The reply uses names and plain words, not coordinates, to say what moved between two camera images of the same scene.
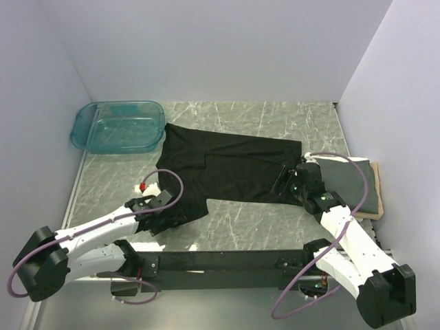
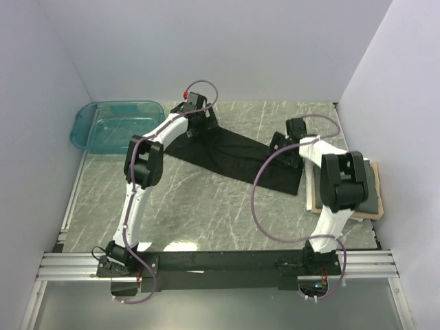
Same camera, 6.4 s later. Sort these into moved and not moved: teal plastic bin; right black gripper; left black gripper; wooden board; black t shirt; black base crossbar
Moved: black t shirt; right black gripper; left black gripper
Not moved: wooden board; black base crossbar; teal plastic bin
